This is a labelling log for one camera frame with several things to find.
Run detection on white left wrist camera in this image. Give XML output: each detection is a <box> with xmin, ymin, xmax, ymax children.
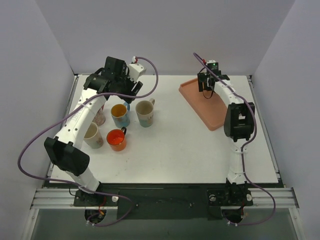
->
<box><xmin>128</xmin><ymin>63</ymin><xmax>147</xmax><ymax>83</ymax></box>

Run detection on seashell coral mug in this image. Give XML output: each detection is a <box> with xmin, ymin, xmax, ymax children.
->
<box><xmin>135</xmin><ymin>98</ymin><xmax>155</xmax><ymax>128</ymax></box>

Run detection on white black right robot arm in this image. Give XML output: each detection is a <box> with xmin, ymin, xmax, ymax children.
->
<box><xmin>197</xmin><ymin>59</ymin><xmax>255</xmax><ymax>206</ymax></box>

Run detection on aluminium rail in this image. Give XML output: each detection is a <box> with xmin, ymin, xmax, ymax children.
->
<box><xmin>30</xmin><ymin>188</ymin><xmax>299</xmax><ymax>210</ymax></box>

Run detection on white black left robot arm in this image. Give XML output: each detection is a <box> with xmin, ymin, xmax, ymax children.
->
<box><xmin>44</xmin><ymin>56</ymin><xmax>146</xmax><ymax>206</ymax></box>

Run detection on orange mug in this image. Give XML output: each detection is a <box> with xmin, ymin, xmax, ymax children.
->
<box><xmin>106</xmin><ymin>127</ymin><xmax>127</xmax><ymax>152</ymax></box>

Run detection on pink floral mug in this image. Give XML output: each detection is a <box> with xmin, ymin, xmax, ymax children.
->
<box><xmin>92</xmin><ymin>105</ymin><xmax>106</xmax><ymax>126</ymax></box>

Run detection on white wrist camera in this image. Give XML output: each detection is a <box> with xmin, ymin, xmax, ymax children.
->
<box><xmin>128</xmin><ymin>63</ymin><xmax>147</xmax><ymax>83</ymax></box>
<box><xmin>206</xmin><ymin>60</ymin><xmax>218</xmax><ymax>65</ymax></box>

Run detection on blue butterfly mug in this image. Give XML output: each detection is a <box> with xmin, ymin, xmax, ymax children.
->
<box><xmin>110</xmin><ymin>102</ymin><xmax>130</xmax><ymax>128</ymax></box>

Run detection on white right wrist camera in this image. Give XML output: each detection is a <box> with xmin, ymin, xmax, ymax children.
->
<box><xmin>206</xmin><ymin>60</ymin><xmax>218</xmax><ymax>65</ymax></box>

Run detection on cream dragon pattern mug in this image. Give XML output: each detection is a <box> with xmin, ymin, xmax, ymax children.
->
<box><xmin>83</xmin><ymin>122</ymin><xmax>104</xmax><ymax>149</ymax></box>

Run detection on pink plastic tray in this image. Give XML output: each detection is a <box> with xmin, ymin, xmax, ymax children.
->
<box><xmin>178</xmin><ymin>78</ymin><xmax>227</xmax><ymax>131</ymax></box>

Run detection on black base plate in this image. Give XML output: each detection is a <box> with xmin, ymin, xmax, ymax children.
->
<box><xmin>74</xmin><ymin>183</ymin><xmax>253</xmax><ymax>220</ymax></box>

